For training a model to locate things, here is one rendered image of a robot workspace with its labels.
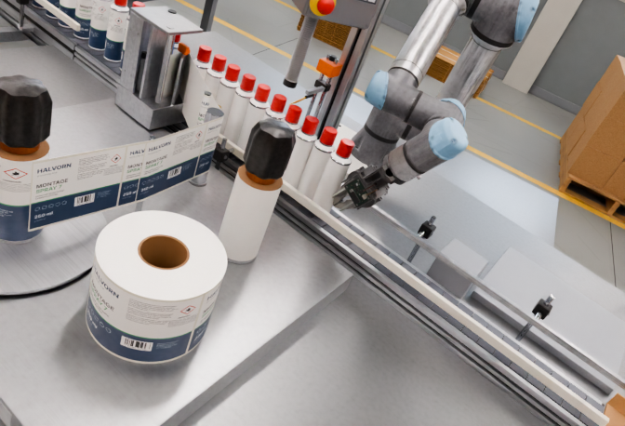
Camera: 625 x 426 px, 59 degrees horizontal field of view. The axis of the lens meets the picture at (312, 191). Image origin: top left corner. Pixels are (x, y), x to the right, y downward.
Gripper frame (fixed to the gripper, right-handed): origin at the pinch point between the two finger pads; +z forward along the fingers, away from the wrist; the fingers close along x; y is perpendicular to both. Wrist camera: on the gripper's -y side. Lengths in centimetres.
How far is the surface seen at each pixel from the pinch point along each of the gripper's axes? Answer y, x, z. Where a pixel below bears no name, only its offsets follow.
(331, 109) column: -11.8, -21.3, -3.5
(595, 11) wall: -549, -42, 12
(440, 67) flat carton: -421, -69, 131
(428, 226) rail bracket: -8.0, 15.2, -12.8
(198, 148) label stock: 24.7, -24.8, 6.5
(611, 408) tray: -11, 68, -27
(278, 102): 1.8, -27.6, -0.5
